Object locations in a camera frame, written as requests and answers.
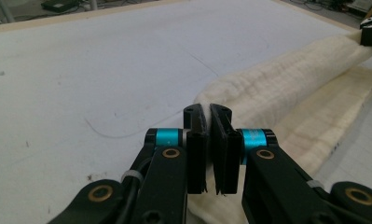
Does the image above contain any white grid mat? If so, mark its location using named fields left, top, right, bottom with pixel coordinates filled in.
left=0, top=0, right=372, bottom=224

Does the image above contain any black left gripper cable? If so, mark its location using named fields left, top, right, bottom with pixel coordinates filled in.
left=115, top=157, right=147, bottom=224

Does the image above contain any black flat device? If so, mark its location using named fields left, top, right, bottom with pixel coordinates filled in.
left=39, top=0, right=79, bottom=14

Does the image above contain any cream printed muslin cloth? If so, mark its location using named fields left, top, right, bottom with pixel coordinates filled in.
left=186, top=29, right=372, bottom=224

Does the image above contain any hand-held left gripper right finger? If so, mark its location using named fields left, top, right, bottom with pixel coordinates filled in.
left=210, top=104, right=327, bottom=224

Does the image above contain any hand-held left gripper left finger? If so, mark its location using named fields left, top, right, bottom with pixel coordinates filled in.
left=131, top=103, right=209, bottom=224

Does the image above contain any tangle of black floor cables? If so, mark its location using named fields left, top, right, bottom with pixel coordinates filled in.
left=284, top=0, right=362, bottom=13

